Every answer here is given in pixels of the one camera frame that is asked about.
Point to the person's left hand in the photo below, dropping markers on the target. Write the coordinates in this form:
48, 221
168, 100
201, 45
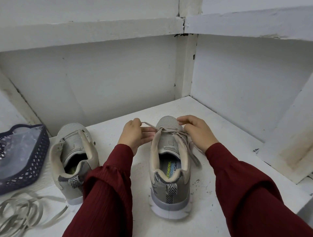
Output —
131, 135

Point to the person's right hand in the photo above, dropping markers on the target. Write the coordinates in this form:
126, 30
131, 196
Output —
200, 133

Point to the grey shoelace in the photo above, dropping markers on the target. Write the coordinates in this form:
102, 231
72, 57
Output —
168, 131
24, 210

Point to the grey mesh shoe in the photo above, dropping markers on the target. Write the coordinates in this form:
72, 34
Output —
170, 195
73, 171

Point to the clear plastic bag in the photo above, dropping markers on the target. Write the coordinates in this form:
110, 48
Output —
17, 151

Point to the person's left forearm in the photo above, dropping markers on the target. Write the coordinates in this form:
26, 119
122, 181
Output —
102, 195

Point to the person's right forearm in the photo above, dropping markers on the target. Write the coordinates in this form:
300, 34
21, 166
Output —
259, 195

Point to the dark plastic lattice basket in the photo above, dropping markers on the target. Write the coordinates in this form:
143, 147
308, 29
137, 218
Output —
29, 173

